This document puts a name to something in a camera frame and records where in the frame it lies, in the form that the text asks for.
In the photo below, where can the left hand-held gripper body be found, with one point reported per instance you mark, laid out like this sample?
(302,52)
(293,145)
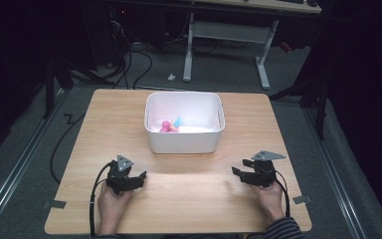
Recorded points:
(119,177)

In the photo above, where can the black metal stand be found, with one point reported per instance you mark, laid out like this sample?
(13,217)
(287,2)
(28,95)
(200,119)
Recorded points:
(321,109)

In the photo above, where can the grey tape piece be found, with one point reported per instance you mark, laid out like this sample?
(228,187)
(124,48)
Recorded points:
(301,199)
(54,203)

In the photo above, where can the white-legged desk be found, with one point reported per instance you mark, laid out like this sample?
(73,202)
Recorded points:
(227,31)

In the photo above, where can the red object under desk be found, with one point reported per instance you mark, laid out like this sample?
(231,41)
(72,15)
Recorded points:
(286,47)

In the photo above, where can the person's left hand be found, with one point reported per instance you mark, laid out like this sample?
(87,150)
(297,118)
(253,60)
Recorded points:
(112,205)

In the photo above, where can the orange toy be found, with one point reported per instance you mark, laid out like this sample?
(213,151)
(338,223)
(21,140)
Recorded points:
(173,127)

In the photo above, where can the white paper scrap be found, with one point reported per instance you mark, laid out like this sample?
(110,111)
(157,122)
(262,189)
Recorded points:
(171,77)

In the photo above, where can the pink spiky toy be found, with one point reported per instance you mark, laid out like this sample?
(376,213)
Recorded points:
(165,126)

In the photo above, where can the blue toy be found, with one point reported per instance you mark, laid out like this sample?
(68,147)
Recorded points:
(177,121)

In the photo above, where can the person's right hand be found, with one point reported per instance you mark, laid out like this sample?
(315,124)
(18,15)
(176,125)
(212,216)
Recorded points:
(270,200)

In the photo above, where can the white plastic bin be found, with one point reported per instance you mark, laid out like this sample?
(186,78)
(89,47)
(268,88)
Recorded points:
(184,139)

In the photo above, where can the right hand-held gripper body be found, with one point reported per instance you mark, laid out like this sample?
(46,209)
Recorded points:
(262,172)

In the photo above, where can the metal floor rail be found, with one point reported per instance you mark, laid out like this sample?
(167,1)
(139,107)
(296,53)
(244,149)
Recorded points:
(336,176)
(16,169)

